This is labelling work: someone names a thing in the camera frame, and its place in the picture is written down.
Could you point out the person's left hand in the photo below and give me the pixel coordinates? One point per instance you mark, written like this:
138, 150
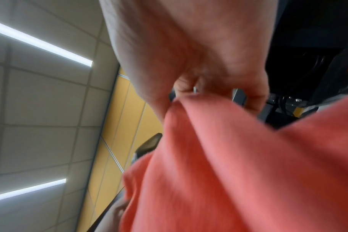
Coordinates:
113, 217

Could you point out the person's right hand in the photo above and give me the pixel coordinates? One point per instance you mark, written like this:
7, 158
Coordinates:
191, 45

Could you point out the pink cloth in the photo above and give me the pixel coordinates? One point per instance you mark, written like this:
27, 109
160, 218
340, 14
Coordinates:
234, 170

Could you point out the ceiling light strip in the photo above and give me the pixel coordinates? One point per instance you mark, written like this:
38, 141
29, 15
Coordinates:
42, 43
27, 190

